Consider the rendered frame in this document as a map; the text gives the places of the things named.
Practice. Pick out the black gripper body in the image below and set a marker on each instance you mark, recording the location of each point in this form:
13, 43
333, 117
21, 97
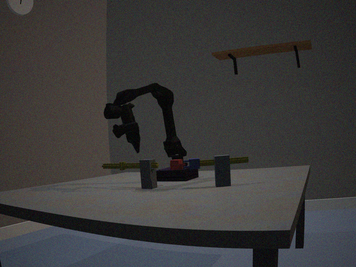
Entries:
130, 124

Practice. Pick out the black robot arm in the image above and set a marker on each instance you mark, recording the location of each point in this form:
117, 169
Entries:
165, 99

